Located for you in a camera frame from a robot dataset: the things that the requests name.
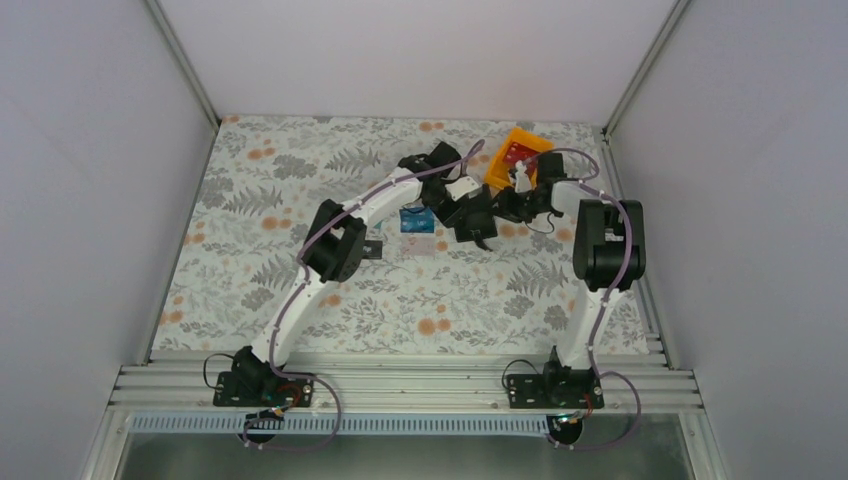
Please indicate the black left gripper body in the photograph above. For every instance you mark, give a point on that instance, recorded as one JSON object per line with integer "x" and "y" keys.
{"x": 447, "y": 216}

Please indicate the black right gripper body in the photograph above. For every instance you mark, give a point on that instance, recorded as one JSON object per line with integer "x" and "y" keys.
{"x": 520, "y": 208}

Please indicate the blue credit card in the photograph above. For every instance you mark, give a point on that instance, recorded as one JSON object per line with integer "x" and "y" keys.
{"x": 417, "y": 220}

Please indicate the pale pink floral card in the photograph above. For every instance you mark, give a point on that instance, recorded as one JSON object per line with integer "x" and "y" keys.
{"x": 418, "y": 246}

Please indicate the dark VIP credit card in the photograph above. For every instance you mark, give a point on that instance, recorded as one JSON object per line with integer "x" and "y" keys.
{"x": 372, "y": 250}

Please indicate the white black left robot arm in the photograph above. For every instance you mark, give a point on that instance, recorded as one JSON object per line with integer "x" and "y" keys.
{"x": 332, "y": 253}

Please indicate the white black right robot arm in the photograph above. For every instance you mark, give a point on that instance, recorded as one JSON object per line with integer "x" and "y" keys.
{"x": 608, "y": 257}

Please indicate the red VIP card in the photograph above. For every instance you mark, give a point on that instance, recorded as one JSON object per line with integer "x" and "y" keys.
{"x": 517, "y": 152}

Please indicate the orange plastic bin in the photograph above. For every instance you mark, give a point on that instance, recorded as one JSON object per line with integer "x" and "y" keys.
{"x": 498, "y": 174}

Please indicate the floral table cover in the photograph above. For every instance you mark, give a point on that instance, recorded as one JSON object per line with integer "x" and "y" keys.
{"x": 264, "y": 181}

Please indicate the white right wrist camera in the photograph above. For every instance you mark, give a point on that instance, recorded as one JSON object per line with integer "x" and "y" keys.
{"x": 521, "y": 179}

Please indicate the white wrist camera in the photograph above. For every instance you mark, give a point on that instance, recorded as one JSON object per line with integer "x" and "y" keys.
{"x": 521, "y": 179}
{"x": 462, "y": 187}

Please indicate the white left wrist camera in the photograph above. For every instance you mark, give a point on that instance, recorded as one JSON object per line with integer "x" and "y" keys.
{"x": 462, "y": 187}

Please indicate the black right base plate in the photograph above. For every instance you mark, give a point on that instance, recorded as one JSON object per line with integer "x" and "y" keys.
{"x": 577, "y": 390}

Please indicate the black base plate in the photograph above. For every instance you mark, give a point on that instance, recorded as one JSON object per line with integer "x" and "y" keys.
{"x": 577, "y": 390}
{"x": 274, "y": 391}

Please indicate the right aluminium frame post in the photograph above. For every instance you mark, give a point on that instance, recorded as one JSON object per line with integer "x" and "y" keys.
{"x": 667, "y": 29}

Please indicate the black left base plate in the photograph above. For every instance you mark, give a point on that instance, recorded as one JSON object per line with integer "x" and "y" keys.
{"x": 274, "y": 391}

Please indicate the perforated cable duct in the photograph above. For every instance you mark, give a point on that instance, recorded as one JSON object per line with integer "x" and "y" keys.
{"x": 313, "y": 424}

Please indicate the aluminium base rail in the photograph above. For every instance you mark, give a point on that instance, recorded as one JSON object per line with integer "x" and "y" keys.
{"x": 383, "y": 383}

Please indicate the aluminium frame corner post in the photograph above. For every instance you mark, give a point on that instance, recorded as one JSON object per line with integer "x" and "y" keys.
{"x": 168, "y": 33}

